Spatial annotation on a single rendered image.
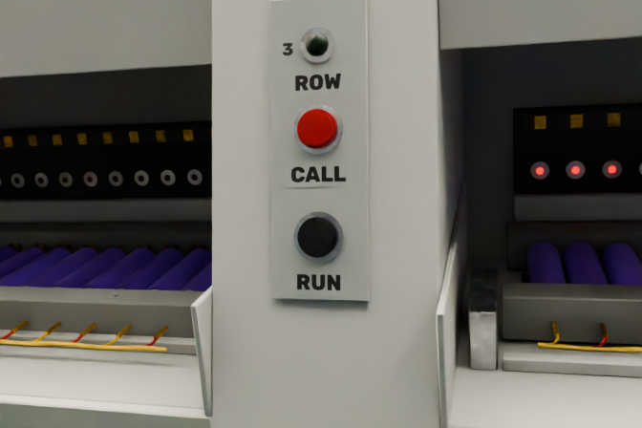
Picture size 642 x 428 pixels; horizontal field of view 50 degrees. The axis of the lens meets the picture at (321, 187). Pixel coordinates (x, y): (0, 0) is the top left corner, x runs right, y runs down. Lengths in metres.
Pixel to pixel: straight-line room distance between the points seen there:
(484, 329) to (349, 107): 0.11
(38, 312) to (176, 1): 0.18
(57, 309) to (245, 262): 0.13
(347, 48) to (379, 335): 0.11
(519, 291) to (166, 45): 0.20
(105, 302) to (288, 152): 0.14
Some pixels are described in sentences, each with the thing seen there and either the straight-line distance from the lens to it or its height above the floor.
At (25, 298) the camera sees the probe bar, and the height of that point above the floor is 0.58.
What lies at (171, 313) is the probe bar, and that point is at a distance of 0.36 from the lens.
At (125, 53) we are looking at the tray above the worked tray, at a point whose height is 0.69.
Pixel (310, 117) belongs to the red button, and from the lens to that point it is 0.27.
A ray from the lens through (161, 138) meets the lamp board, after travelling 0.49.
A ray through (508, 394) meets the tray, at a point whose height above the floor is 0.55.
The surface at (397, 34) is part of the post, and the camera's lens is 0.28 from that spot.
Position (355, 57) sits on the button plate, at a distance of 0.28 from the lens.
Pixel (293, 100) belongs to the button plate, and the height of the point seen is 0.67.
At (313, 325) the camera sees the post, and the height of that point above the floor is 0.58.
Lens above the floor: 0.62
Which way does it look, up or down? 2 degrees up
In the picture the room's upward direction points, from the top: straight up
